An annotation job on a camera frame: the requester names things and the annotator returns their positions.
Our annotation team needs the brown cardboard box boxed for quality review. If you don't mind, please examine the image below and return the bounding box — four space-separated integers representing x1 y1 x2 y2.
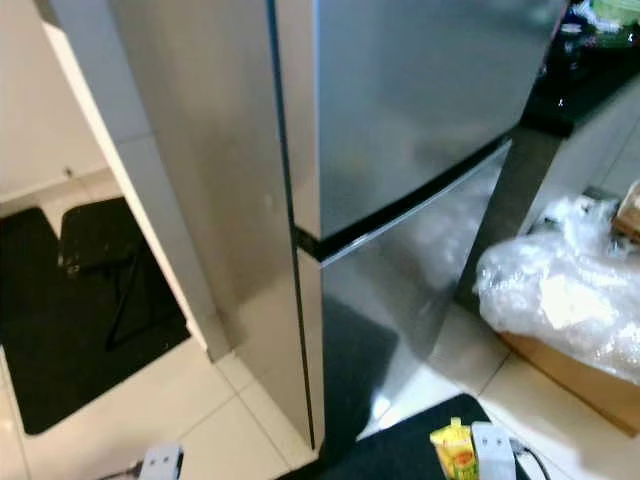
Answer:
500 330 640 436

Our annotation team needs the black foam floor mat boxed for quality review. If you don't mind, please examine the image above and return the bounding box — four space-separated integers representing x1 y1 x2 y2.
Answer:
0 195 191 436

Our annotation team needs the yellow Maggi noodle cup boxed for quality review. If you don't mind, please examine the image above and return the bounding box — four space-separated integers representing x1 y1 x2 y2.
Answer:
428 418 479 480

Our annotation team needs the black folded stand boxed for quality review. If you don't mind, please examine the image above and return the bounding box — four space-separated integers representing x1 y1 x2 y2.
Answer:
57 198 151 351

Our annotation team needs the clear bubble wrap heap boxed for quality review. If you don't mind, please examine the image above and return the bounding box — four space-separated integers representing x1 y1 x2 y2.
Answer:
473 195 640 386

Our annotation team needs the silver fridge compartment door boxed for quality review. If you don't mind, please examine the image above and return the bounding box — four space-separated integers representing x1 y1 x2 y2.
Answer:
295 140 511 451

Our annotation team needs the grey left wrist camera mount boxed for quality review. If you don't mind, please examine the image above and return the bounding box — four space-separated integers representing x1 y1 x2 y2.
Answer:
140 445 186 480

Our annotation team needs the silver two-door fridge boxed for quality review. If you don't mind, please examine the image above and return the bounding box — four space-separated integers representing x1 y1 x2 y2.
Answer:
105 0 571 451

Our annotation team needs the black robot torso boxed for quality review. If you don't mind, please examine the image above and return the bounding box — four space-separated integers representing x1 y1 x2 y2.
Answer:
300 392 491 480

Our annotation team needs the green basket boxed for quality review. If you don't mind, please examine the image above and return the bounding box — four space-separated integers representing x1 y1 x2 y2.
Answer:
585 0 640 31

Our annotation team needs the black kitchen counter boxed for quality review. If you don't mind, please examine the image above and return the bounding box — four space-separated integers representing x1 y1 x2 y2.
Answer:
520 0 640 136

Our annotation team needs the silver freezer door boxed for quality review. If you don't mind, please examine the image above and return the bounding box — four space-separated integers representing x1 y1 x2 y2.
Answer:
295 0 571 241

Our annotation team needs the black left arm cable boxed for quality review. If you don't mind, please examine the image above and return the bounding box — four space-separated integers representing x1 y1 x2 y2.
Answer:
105 462 143 480

